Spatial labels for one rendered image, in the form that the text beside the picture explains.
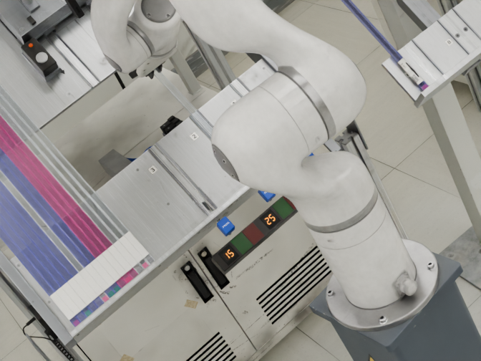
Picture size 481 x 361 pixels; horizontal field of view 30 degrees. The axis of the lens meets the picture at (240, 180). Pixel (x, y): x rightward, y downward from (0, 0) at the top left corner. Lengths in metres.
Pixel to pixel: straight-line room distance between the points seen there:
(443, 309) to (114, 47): 0.70
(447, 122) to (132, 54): 0.84
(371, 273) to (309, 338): 1.12
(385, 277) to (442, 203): 1.29
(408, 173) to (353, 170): 1.52
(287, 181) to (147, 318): 1.02
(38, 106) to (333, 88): 0.83
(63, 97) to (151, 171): 0.25
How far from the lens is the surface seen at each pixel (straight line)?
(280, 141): 1.19
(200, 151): 1.82
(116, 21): 1.54
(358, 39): 3.60
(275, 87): 1.22
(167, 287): 2.17
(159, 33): 1.60
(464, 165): 2.22
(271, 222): 1.79
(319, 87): 1.21
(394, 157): 2.90
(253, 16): 1.21
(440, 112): 2.12
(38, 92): 1.90
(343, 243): 1.33
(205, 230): 1.78
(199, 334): 2.27
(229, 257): 1.77
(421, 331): 1.45
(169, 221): 1.78
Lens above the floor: 1.71
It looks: 33 degrees down
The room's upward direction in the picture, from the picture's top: 31 degrees counter-clockwise
